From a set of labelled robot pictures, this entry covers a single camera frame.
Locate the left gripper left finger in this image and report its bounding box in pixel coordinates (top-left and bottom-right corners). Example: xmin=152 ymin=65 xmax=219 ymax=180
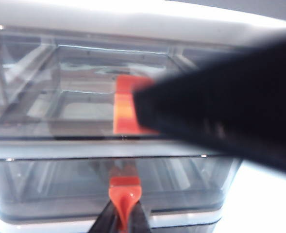
xmin=91 ymin=201 xmax=122 ymax=233

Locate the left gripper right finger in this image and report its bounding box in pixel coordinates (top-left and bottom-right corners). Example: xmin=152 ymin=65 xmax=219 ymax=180
xmin=129 ymin=200 xmax=151 ymax=233

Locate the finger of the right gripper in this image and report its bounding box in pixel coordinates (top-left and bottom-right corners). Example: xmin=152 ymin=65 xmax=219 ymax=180
xmin=132 ymin=36 xmax=286 ymax=176

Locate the grey drawer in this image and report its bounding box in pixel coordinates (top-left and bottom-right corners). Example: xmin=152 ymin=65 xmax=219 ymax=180
xmin=0 ymin=155 xmax=241 ymax=231
xmin=0 ymin=24 xmax=231 ymax=142

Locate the white drawer cabinet frame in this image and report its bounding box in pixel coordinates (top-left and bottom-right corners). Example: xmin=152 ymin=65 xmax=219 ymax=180
xmin=0 ymin=0 xmax=286 ymax=233

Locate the grey drawer, flat red handle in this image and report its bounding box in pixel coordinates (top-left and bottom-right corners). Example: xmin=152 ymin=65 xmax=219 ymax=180
xmin=0 ymin=24 xmax=231 ymax=142

